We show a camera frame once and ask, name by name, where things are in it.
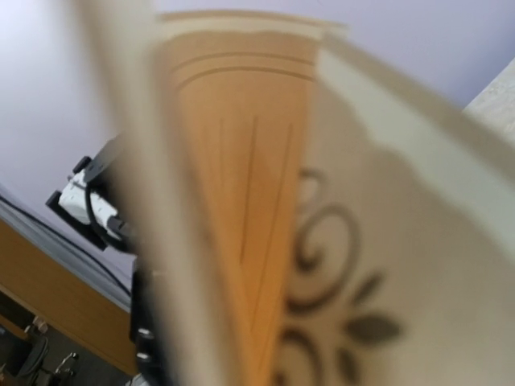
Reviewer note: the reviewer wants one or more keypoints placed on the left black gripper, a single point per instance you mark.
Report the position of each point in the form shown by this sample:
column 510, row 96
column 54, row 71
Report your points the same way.
column 142, row 321

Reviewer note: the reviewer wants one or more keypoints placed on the ornate bordered letter sheet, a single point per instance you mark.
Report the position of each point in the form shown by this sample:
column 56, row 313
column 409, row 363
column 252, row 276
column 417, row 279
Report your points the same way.
column 366, row 225

